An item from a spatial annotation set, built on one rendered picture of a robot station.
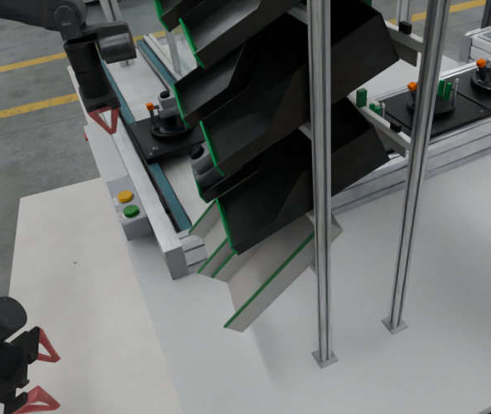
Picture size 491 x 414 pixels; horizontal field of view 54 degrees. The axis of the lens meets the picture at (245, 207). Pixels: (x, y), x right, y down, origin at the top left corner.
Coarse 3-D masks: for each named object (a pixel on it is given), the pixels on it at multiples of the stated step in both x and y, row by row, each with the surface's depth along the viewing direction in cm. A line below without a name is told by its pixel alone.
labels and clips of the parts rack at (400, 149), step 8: (368, 0) 73; (400, 24) 68; (408, 24) 67; (408, 32) 67; (392, 40) 72; (400, 48) 71; (408, 48) 70; (400, 56) 72; (408, 56) 70; (416, 56) 69; (416, 64) 70; (360, 96) 84; (360, 104) 85; (376, 128) 85; (392, 128) 78; (400, 128) 77; (384, 136) 83; (392, 144) 82; (400, 152) 81; (312, 264) 85
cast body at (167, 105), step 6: (162, 96) 145; (168, 96) 146; (174, 96) 146; (162, 102) 145; (168, 102) 146; (174, 102) 147; (162, 108) 147; (168, 108) 147; (174, 108) 148; (162, 114) 147; (168, 114) 148; (174, 114) 149
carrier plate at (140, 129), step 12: (144, 120) 160; (132, 132) 156; (144, 132) 154; (192, 132) 151; (144, 144) 149; (156, 144) 148; (168, 144) 148; (180, 144) 147; (192, 144) 146; (144, 156) 146; (156, 156) 143; (168, 156) 145
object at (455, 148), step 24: (456, 72) 163; (384, 96) 157; (480, 120) 140; (432, 144) 135; (456, 144) 135; (480, 144) 139; (384, 168) 129; (432, 168) 137; (360, 192) 130; (384, 192) 134; (192, 240) 116; (192, 264) 121
